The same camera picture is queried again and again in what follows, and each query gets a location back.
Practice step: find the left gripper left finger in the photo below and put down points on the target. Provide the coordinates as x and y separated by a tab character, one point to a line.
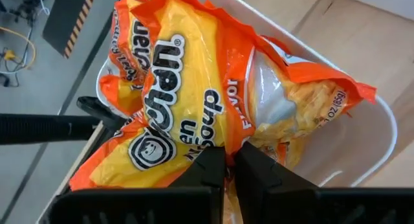
216	185

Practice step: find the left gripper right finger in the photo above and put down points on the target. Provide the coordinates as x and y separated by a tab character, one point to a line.
255	185

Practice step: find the orange chicken ramen pack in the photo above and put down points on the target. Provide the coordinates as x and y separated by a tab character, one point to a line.
194	72
129	165
126	55

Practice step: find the white plastic bin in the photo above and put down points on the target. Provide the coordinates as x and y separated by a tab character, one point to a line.
355	146

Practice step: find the black tower fan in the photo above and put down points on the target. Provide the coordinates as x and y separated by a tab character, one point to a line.
39	128

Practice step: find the black hazard-striped floor mat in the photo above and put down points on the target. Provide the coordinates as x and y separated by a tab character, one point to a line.
61	20

